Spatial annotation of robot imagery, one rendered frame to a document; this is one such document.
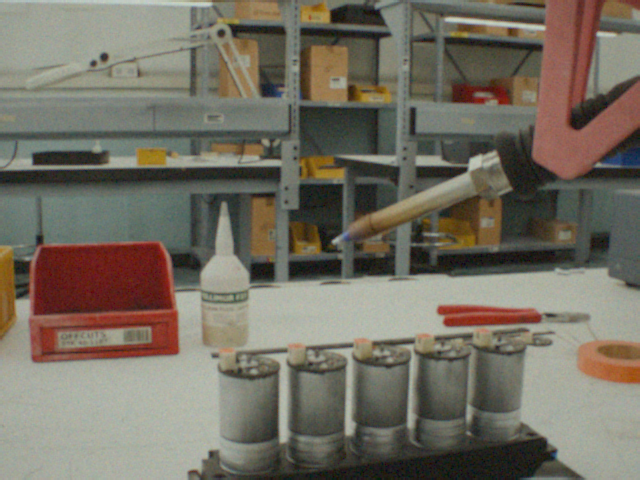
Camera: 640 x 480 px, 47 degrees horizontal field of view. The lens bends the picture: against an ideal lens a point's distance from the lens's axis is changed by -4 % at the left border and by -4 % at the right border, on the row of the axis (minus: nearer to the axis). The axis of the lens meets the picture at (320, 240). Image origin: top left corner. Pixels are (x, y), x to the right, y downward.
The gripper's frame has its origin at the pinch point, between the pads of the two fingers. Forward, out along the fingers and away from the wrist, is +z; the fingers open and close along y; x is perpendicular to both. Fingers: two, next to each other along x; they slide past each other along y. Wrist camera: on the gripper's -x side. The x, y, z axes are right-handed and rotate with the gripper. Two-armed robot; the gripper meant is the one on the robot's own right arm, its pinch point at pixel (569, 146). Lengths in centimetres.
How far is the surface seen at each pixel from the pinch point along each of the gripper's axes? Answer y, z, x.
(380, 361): -1.6, 11.2, -2.3
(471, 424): -5.5, 13.1, 2.0
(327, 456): 0.3, 15.2, -1.8
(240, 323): -17.3, 23.2, -15.4
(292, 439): 0.6, 15.3, -3.3
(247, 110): -189, 60, -122
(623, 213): -53, 8, 1
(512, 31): -460, 1, -128
